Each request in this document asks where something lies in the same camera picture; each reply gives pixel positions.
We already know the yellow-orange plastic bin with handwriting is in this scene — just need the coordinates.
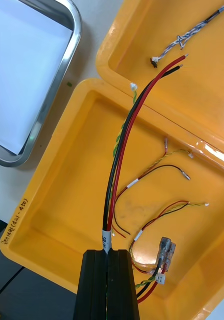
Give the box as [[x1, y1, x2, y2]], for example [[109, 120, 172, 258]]
[[0, 77, 224, 320]]

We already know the blue-white twisted wire harness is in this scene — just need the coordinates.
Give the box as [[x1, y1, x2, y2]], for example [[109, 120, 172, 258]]
[[149, 0, 224, 69]]

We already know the white paper sheet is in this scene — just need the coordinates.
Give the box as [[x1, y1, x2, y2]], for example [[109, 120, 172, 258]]
[[0, 0, 74, 156]]

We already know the red black green-yellow wire harness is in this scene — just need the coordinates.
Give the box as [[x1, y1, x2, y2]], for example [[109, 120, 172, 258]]
[[128, 199, 210, 275], [111, 137, 194, 239], [101, 52, 190, 305]]

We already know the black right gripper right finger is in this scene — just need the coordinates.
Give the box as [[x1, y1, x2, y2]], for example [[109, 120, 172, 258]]
[[107, 247, 141, 320]]

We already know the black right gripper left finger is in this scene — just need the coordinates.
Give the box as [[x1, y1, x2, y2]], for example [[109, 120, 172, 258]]
[[76, 248, 108, 320]]

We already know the steel tray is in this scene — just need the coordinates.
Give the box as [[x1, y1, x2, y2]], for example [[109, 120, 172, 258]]
[[0, 0, 83, 168]]

